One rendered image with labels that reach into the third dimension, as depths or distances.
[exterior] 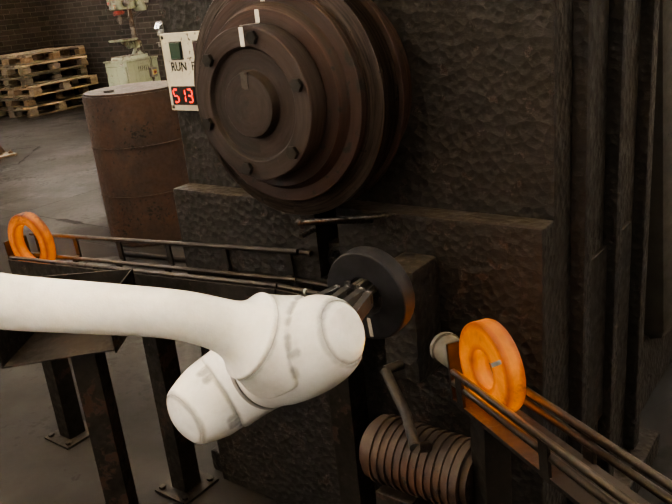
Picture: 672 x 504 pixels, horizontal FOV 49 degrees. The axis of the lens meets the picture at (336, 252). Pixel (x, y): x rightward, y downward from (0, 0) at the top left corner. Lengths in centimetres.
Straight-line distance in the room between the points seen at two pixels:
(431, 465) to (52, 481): 141
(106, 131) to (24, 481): 233
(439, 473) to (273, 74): 75
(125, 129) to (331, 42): 302
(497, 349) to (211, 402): 46
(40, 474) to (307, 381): 177
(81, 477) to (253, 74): 147
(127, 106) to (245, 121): 288
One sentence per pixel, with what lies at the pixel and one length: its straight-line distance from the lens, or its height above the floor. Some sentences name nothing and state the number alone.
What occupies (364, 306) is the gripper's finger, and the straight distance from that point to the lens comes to 112.
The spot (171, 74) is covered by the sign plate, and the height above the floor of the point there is 115.
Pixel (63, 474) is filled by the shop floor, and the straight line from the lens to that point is 247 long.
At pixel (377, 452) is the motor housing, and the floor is 50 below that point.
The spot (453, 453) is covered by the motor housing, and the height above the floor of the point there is 53.
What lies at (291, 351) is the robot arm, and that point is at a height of 94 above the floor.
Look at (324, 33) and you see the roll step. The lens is 134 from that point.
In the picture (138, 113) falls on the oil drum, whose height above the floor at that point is 77.
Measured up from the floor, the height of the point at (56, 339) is 59.
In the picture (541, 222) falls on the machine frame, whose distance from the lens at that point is 137.
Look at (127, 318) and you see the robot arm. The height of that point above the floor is 100.
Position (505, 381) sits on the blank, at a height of 72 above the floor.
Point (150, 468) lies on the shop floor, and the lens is 238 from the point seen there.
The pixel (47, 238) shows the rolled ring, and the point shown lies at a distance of 232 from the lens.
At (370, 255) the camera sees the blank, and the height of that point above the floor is 90.
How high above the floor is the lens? 130
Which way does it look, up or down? 20 degrees down
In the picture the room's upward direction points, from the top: 6 degrees counter-clockwise
